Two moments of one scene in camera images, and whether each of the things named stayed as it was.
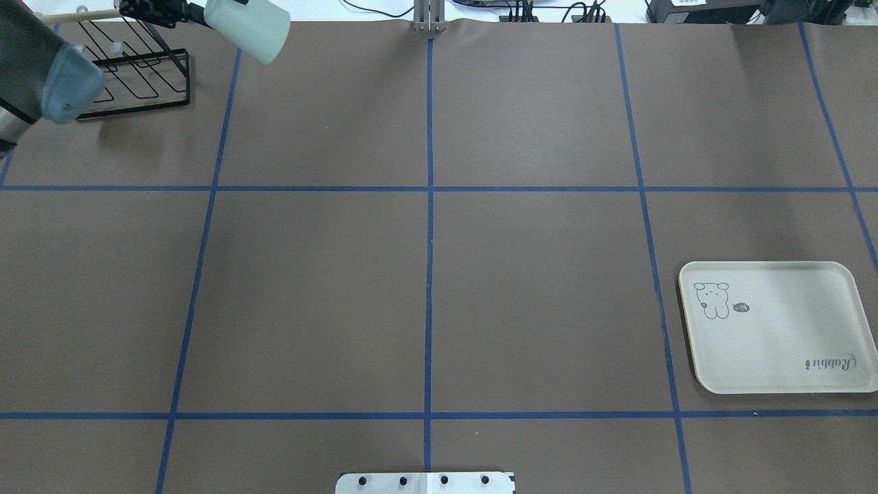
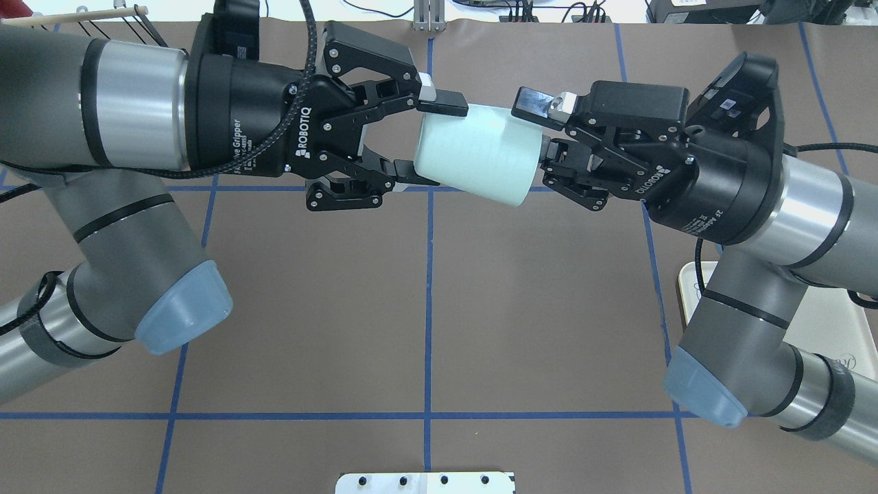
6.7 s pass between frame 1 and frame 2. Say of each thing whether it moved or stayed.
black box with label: stayed
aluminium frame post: stayed
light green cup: moved
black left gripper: moved
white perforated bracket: stayed
